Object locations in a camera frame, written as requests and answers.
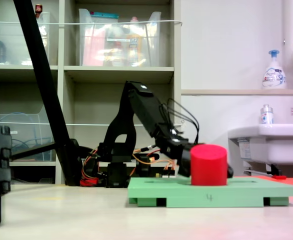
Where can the clear plastic bin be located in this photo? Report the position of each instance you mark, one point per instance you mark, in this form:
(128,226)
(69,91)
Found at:
(16,45)

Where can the white foam soap bottle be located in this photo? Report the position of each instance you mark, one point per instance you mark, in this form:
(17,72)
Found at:
(274,75)

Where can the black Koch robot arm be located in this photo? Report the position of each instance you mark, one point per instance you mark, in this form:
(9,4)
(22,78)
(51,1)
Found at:
(146,112)

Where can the red cylinder block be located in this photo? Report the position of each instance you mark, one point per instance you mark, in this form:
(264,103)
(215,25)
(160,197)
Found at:
(209,166)

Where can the white ceramic sink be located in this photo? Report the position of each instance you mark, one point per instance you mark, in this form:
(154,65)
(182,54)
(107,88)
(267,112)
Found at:
(274,145)

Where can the green shape sorter board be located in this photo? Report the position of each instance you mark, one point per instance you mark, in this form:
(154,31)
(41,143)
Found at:
(211,195)

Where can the pink package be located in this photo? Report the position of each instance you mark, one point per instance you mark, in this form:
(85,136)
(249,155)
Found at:
(94,47)

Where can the large clear storage bin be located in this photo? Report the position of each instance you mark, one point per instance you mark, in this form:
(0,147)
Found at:
(116,50)

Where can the red printed base plate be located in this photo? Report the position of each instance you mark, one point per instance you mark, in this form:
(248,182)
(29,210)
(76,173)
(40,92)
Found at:
(89,182)

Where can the teal lid box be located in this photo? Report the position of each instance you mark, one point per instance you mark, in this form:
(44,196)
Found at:
(104,15)

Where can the black tripod brace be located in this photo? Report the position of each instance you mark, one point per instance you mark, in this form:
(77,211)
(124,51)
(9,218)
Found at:
(31,151)

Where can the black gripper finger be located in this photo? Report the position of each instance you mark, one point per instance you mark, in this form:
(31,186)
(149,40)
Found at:
(185,167)
(230,171)

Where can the orange label bottle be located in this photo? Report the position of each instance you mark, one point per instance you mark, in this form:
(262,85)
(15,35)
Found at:
(134,42)

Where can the small clear sanitizer bottle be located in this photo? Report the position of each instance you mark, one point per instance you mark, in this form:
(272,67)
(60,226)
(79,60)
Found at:
(267,116)

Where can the beige shelving unit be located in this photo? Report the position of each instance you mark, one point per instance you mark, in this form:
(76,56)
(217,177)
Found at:
(119,70)

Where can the brown cap bottle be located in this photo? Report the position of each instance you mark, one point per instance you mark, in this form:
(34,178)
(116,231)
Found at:
(38,8)

